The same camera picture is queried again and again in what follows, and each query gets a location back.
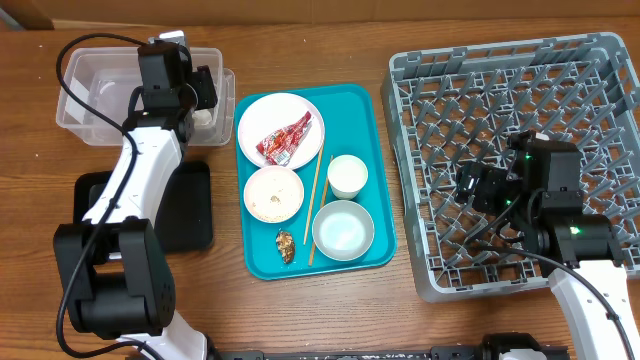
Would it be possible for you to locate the white tissue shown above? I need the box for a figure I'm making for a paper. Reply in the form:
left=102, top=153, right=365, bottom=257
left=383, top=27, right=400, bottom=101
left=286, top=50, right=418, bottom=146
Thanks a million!
left=193, top=109, right=215, bottom=127

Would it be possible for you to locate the red snack wrapper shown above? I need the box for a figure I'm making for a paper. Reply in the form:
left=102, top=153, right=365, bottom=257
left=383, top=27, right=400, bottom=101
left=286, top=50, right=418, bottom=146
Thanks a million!
left=256, top=111, right=312, bottom=166

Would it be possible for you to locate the white cup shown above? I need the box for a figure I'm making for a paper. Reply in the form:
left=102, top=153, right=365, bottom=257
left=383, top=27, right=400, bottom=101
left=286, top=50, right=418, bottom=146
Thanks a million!
left=327, top=154, right=368, bottom=200

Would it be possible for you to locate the white bowl with rice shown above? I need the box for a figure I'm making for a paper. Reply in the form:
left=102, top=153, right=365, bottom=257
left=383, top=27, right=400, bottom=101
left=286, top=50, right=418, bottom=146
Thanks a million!
left=243, top=165, right=305, bottom=223

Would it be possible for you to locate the grey white bowl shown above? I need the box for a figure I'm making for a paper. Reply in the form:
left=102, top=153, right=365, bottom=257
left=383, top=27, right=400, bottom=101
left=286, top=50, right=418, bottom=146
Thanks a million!
left=312, top=200, right=375, bottom=262

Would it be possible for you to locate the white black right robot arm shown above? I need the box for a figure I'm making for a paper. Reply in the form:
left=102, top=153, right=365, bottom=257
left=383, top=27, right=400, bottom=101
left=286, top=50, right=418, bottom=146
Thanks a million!
left=455, top=131, right=639, bottom=359

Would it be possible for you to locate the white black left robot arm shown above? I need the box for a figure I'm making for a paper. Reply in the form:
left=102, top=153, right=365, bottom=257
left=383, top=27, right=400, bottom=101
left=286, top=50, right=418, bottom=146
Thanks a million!
left=54, top=38, right=220, bottom=359

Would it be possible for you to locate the clear plastic waste bin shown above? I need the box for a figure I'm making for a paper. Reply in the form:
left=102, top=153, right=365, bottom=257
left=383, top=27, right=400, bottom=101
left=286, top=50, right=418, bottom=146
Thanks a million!
left=56, top=47, right=235, bottom=146

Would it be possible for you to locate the grey dishwasher rack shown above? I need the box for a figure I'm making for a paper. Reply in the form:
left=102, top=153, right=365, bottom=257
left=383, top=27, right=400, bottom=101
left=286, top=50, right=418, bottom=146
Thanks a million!
left=381, top=32, right=639, bottom=302

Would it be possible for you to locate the black waste tray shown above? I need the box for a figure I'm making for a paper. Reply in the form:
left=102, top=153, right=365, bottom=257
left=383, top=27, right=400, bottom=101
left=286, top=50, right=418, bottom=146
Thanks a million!
left=73, top=161, right=214, bottom=254

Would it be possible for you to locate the large white plate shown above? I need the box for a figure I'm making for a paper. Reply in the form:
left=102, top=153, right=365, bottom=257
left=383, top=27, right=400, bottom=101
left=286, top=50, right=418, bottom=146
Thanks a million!
left=237, top=93, right=325, bottom=170

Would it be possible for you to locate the teal plastic tray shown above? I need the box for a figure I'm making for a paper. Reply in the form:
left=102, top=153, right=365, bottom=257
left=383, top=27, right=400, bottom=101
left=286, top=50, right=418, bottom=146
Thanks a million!
left=234, top=84, right=397, bottom=280

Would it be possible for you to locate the wooden chopstick left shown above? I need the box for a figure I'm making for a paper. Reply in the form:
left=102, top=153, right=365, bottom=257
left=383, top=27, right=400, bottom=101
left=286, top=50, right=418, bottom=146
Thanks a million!
left=303, top=142, right=324, bottom=245

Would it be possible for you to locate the wooden chopstick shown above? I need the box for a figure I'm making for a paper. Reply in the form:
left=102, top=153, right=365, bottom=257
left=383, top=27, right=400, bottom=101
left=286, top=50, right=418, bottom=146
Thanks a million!
left=307, top=154, right=335, bottom=267
left=303, top=142, right=324, bottom=245

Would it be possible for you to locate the wooden chopstick right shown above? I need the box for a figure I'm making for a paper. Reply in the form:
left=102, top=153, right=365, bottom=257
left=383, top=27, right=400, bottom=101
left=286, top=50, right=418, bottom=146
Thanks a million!
left=307, top=154, right=335, bottom=267

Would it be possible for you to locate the brown food scrap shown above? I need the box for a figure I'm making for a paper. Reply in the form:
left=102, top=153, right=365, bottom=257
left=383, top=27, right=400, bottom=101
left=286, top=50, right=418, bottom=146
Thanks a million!
left=276, top=230, right=295, bottom=264

